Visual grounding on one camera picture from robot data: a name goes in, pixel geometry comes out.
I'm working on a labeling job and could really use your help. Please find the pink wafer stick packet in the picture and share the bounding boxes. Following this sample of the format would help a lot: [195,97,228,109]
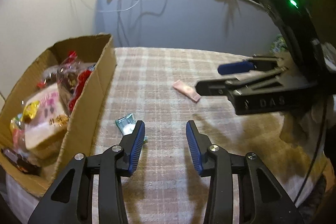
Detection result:
[173,80,201,103]

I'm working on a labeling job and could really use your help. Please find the pink sandwich bread pack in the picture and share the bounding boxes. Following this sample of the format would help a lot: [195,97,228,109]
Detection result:
[25,83,69,160]

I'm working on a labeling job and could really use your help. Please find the teal mint candy packet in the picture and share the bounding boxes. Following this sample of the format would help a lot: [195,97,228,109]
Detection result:
[115,113,137,144]

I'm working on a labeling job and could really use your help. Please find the chocolate cake red-edged pack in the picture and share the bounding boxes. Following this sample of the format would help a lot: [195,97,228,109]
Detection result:
[56,59,95,113]

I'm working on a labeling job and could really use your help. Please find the yellow jelly cup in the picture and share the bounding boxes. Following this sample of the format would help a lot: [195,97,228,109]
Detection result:
[10,113,25,147]

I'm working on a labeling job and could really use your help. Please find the yellow candy packet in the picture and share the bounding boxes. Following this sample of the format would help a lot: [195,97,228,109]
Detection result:
[22,101,40,123]

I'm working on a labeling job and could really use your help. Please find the green paper bag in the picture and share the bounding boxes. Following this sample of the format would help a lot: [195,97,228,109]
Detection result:
[270,35,288,53]

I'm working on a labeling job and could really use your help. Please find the pink plaid tablecloth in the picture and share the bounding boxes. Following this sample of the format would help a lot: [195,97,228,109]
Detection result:
[4,47,329,224]

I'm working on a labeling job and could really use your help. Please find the brown cardboard box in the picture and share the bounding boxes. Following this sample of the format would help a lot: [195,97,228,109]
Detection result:
[1,34,117,197]

